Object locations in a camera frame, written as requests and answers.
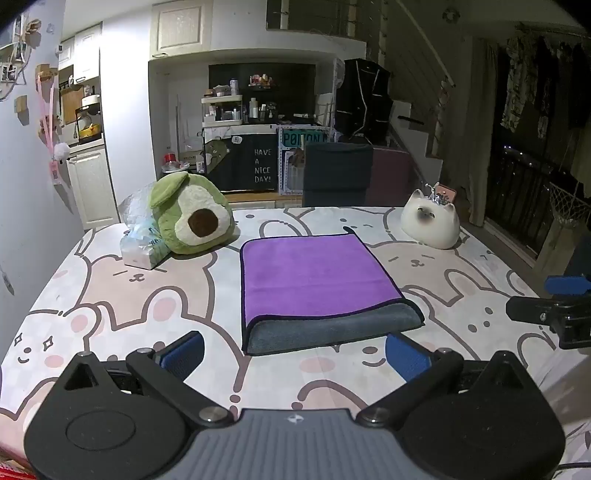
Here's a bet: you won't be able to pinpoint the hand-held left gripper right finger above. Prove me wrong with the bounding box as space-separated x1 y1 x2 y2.
355 332 542 425

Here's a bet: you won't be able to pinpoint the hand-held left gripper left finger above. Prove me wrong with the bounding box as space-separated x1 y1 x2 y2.
52 331 235 426

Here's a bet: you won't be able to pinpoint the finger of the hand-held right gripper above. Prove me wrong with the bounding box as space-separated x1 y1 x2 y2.
505 296 591 329
544 275 591 297

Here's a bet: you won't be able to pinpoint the purple and grey towel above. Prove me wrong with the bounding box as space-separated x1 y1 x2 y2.
239 226 426 356

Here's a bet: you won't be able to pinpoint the bunny printed bed sheet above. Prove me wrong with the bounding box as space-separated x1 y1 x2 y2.
0 205 591 480

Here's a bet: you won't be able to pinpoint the tissue pack in plastic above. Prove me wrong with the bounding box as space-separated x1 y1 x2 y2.
118 188 173 270

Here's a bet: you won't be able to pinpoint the green avocado plush toy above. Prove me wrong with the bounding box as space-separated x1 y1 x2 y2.
148 171 235 256

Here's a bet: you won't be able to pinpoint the white cat figure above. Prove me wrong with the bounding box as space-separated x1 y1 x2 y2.
400 188 461 250

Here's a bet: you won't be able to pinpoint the beige curtain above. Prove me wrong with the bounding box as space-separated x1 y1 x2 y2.
465 38 500 228

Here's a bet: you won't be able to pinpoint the mauve sofa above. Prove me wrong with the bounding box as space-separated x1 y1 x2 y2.
365 146 417 209

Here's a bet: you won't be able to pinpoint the white kitchen cabinet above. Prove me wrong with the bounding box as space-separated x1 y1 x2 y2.
66 148 119 230

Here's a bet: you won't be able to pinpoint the dark chair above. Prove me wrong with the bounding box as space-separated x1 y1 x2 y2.
302 141 375 209

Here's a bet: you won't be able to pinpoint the black printed cloth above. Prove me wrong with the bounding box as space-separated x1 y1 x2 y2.
204 133 280 193

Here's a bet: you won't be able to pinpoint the teal framed sign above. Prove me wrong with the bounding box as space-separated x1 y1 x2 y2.
276 126 330 195

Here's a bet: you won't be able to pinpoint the dark hanging clothes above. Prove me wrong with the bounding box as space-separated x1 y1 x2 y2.
501 30 591 140

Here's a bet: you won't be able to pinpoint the white staircase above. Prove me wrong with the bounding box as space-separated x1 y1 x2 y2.
387 98 445 185

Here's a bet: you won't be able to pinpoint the white tiered storage rack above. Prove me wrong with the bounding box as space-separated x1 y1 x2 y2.
200 94 245 128

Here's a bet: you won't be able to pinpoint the black hanging jacket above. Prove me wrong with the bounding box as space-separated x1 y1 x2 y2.
333 57 394 145

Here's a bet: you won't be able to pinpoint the white overhead cabinet door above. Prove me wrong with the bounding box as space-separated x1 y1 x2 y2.
151 1 212 57

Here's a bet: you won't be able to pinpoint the white rope net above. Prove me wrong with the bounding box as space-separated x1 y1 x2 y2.
547 180 591 228

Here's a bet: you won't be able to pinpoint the pink lanyard with pompom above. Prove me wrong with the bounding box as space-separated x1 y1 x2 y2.
36 74 73 186

